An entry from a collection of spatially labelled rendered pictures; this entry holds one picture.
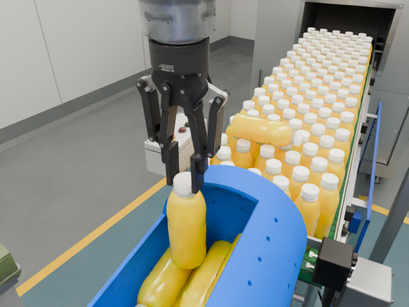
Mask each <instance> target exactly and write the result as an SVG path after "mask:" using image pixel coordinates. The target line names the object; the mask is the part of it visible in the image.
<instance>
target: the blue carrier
mask: <svg viewBox="0 0 409 307"><path fill-rule="evenodd" d="M200 191H201V193H202V195H203V197H204V199H205V202H206V253H207V252H208V250H209V249H210V247H211V245H212V244H213V243H214V242H215V241H219V240H224V241H228V242H231V243H233V241H234V239H235V237H236V236H237V235H238V234H240V233H242V234H241V236H240V238H239V240H238V242H237V244H236V246H235V248H234V250H233V252H232V254H231V256H230V257H229V260H228V262H227V263H226V266H225V268H224V270H223V272H222V274H221V276H220V278H219V279H218V282H217V284H216V285H215V288H214V289H213V291H212V293H211V295H210V297H209V299H208V301H207V303H206V305H205V307H289V306H290V302H291V299H292V296H293V292H294V289H295V285H296V281H297V279H298V275H299V271H300V268H301V264H302V261H303V258H304V254H305V251H306V247H307V229H306V225H305V222H304V219H303V218H302V215H301V213H300V212H299V209H298V208H297V206H296V205H295V204H294V203H293V201H292V200H291V198H290V197H289V196H288V195H287V194H286V193H285V192H284V191H283V190H282V189H280V188H279V187H278V186H276V185H275V184H274V183H272V182H271V181H269V180H268V179H266V178H265V177H263V176H261V175H259V174H257V173H255V172H252V171H249V170H247V169H244V168H240V167H237V166H230V165H224V164H216V165H210V166H208V170H207V171H206V172H205V174H204V185H203V186H202V187H201V189H200ZM168 198H169V197H168ZM168 198H167V200H166V202H165V204H164V208H163V213H162V215H161V216H160V217H159V219H158V220H157V221H156V222H155V223H154V224H153V226H152V227H151V229H150V230H149V231H148V232H147V233H146V234H145V236H144V237H143V238H142V239H141V240H140V242H139V243H138V244H137V246H136V247H135V248H134V249H133V250H132V251H131V253H130V254H129V255H128V256H127V257H126V259H125V260H124V262H123V263H122V264H121V265H120V266H119V267H118V269H117V270H116V271H115V273H114V274H113V275H112V276H111V277H110V279H109V280H108V281H107V282H106V283H105V284H104V286H103V287H102V288H101V290H100V291H99V292H98V293H97V294H96V296H95V297H94V298H93V299H92V300H91V302H90V303H89V304H88V306H87V307H135V306H136V305H137V297H138V292H139V290H140V287H141V285H142V283H143V281H144V280H145V279H146V277H147V275H148V274H149V273H150V272H151V271H152V269H153V268H154V266H155V265H156V263H157V262H158V261H159V259H160V257H162V255H163V253H164V252H165V251H166V249H167V248H168V247H169V245H170V244H169V231H168V221H167V211H166V208H167V201H168Z"/></svg>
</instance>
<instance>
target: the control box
mask: <svg viewBox="0 0 409 307"><path fill-rule="evenodd" d="M177 121H178V123H177ZM179 121H180V122H179ZM187 121H188V120H187V116H185V115H184V114H183V113H178V114H177V117H176V122H175V131H174V134H175V136H174V137H176V138H175V139H174V140H175V141H178V149H179V168H180V172H184V171H185V170H186V168H187V167H188V166H189V165H190V157H191V155H192V154H193V153H194V147H193V143H192V137H191V132H190V128H189V127H186V126H184V123H185V122H187ZM204 122H205V126H206V124H207V119H204ZM176 124H177V125H176ZM180 127H185V128H186V131H185V132H179V128H180ZM174 140H173V141H174ZM173 141H172V142H173ZM144 147H145V156H146V161H147V170H148V171H150V172H154V173H156V174H159V175H163V176H166V164H164V163H163V162H162V160H161V148H160V146H159V144H158V143H156V142H150V141H149V139H148V140H147V141H146V142H145V143H144Z"/></svg>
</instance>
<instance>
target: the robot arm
mask: <svg viewBox="0 0 409 307"><path fill-rule="evenodd" d="M138 4H139V15H140V21H141V30H142V33H143V34H144V35H145V36H147V37H148V41H149V53H150V64H151V66H152V68H153V71H152V73H151V75H149V74H146V75H145V76H143V77H141V78H140V79H138V80H137V81H136V83H135V84H136V86H137V88H138V91H139V93H140V95H141V99H142V105H143V109H144V116H145V123H146V128H147V134H148V138H149V141H150V142H156V143H158V144H159V146H160V148H161V160H162V162H163V163H164V164H166V182H167V185H169V186H171V185H172V184H173V178H174V176H175V175H177V174H178V173H180V168H179V149H178V141H175V140H174V139H175V138H176V137H174V131H175V122H176V117H177V108H178V106H180V107H182V108H183V110H184V115H185V116H187V120H188V123H189V128H190V132H191V137H192V143H193V147H194V153H193V154H192V155H191V157H190V163H191V185H192V193H193V194H197V193H198V192H199V190H200V189H201V187H202V186H203V185H204V183H205V181H204V174H205V172H206V171H207V170H208V158H213V157H214V156H215V155H216V153H217V152H218V151H219V150H220V148H221V141H222V129H223V117H224V110H225V104H226V102H227V100H228V99H229V97H230V92H229V91H228V90H226V89H225V90H223V91H221V90H220V89H218V88H216V87H215V86H213V85H212V80H211V78H210V76H209V44H210V37H209V36H210V35H212V34H213V33H214V32H215V21H216V0H138ZM156 88H157V89H158V91H159V92H160V93H161V110H162V114H161V113H160V108H159V99H158V92H157V89H156ZM206 93H207V94H208V96H209V105H211V107H210V110H209V121H208V135H207V133H206V126H205V120H204V116H203V97H204V96H205V95H206ZM173 137H174V138H173ZM173 140H174V141H173ZM172 141H173V142H172Z"/></svg>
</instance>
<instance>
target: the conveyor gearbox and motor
mask: <svg viewBox="0 0 409 307"><path fill-rule="evenodd" d="M393 276H394V272H393V269H392V268H391V267H388V266H385V265H383V264H379V263H376V262H374V261H370V260H368V259H364V258H361V257H359V256H358V260H357V264H356V266H355V270H354V272H353V273H352V277H351V278H350V279H351V280H350V283H349V282H346V284H345V286H344V289H343V291H342V292H337V291H335V294H334V297H333V299H332V302H331V305H332V306H331V307H390V306H391V304H392V303H394V300H393V299H392V296H393V295H392V290H393ZM318 295H319V297H320V300H321V301H322V296H321V292H320V291H318Z"/></svg>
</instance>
